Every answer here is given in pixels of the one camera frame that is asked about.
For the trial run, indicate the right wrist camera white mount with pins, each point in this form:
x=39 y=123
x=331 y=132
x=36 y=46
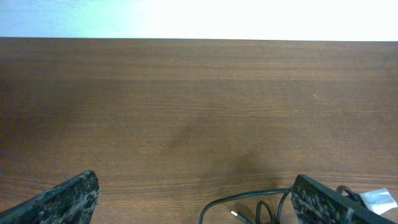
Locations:
x=378 y=201

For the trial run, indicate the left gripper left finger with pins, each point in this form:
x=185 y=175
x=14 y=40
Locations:
x=72 y=201

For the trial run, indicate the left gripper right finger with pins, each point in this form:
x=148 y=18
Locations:
x=314 y=202

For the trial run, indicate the black usb cable long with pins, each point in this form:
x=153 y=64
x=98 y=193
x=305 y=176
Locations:
x=285 y=191

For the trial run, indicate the black usb cable short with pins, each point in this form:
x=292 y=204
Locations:
x=257 y=220

